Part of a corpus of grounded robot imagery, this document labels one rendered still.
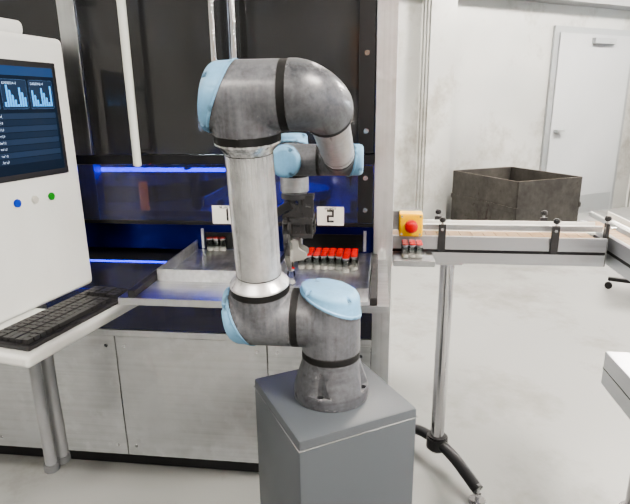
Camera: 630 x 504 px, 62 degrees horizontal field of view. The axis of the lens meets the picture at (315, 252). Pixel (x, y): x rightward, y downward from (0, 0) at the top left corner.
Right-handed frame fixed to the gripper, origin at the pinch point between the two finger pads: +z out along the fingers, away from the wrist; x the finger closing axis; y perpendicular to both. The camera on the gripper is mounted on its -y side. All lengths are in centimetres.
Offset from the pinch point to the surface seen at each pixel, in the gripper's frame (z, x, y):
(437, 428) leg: 75, 39, 48
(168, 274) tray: 3.4, -0.6, -34.5
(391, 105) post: -42, 26, 27
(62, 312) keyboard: 10, -14, -59
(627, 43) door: -104, 575, 315
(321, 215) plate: -8.6, 25.3, 6.4
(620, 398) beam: 48, 20, 101
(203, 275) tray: 3.4, -0.6, -24.2
